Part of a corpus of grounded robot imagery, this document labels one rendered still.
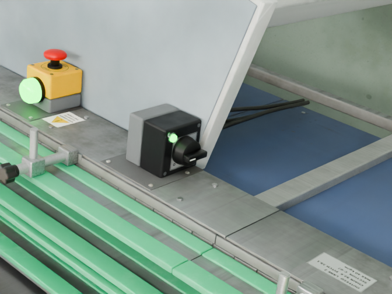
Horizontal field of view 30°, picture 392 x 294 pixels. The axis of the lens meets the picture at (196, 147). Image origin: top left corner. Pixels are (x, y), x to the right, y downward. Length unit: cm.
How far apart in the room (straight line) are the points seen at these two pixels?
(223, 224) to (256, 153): 30
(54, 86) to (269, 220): 46
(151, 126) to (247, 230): 22
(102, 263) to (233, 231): 20
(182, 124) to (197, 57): 10
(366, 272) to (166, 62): 45
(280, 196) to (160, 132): 20
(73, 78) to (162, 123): 27
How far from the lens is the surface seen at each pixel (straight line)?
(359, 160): 128
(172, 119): 110
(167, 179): 109
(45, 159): 113
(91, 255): 107
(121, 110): 125
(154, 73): 118
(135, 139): 111
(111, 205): 106
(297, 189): 113
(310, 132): 140
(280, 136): 135
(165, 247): 97
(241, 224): 100
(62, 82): 128
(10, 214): 121
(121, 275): 104
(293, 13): 118
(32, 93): 127
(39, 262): 123
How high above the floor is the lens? 155
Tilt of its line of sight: 44 degrees down
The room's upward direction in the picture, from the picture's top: 109 degrees counter-clockwise
